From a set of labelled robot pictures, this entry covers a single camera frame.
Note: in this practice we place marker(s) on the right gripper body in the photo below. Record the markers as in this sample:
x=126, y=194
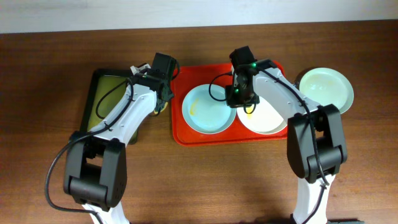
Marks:
x=238, y=96

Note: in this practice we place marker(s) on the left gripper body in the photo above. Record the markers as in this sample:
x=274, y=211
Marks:
x=166, y=94

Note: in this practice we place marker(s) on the yellow green scrub sponge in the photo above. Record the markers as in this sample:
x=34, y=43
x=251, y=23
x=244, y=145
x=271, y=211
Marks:
x=161, y=109

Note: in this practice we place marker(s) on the cream white plate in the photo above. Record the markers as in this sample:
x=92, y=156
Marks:
x=263, y=119

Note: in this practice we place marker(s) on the light blue plate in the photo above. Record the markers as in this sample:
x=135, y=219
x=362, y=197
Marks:
x=204, y=114
x=327, y=86

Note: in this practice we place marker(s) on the light blue plate top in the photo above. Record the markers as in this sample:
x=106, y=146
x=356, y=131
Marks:
x=327, y=86

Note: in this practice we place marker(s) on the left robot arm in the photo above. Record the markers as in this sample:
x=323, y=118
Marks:
x=96, y=170

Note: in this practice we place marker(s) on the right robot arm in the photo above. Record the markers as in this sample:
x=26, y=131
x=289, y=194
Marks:
x=316, y=145

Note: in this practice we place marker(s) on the red plastic tray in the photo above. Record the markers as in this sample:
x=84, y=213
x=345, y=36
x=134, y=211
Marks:
x=190, y=77

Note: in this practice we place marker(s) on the black tray with green water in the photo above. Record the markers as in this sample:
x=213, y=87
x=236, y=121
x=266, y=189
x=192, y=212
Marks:
x=102, y=93

